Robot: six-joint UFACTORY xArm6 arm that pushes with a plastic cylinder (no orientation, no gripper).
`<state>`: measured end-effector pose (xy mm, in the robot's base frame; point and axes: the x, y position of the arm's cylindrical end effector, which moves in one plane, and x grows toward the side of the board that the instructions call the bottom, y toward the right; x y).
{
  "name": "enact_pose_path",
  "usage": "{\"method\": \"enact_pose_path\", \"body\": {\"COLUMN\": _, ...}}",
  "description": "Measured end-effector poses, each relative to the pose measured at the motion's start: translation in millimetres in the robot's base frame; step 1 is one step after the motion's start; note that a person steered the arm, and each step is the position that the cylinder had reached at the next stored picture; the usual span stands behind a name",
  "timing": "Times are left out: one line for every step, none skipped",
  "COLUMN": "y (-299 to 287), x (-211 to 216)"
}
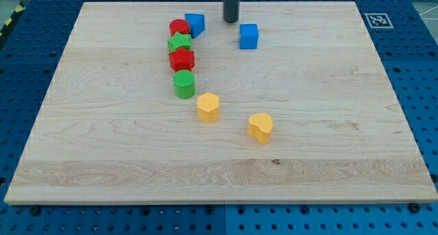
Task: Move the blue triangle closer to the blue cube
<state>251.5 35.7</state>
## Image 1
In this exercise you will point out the blue cube block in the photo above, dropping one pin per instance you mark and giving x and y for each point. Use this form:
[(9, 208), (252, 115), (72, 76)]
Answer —
[(249, 36)]

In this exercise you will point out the blue triangle block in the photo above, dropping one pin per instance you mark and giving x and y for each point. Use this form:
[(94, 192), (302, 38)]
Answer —
[(196, 23)]

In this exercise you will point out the yellow hexagon block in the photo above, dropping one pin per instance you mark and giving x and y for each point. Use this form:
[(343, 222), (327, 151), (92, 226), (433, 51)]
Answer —
[(208, 107)]

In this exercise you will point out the yellow heart block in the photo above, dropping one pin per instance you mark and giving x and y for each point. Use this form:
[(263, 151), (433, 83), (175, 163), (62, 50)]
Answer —
[(260, 126)]

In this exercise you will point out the green cylinder block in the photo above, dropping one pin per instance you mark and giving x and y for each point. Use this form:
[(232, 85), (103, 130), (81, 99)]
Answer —
[(184, 83)]

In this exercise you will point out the light wooden board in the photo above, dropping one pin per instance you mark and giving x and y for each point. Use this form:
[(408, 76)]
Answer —
[(111, 130)]

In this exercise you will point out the red star block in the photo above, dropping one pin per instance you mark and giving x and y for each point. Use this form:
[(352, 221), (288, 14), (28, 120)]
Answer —
[(181, 59)]

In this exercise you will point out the green star block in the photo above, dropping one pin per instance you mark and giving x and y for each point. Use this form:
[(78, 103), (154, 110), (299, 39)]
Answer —
[(179, 40)]

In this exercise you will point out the red cylinder block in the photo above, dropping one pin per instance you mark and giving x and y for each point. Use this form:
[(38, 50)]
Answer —
[(179, 25)]

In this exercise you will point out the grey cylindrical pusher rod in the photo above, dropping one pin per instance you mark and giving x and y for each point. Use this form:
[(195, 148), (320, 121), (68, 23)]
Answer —
[(231, 10)]

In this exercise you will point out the white fiducial marker tag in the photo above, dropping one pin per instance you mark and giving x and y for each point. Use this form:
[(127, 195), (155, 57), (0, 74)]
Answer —
[(378, 20)]

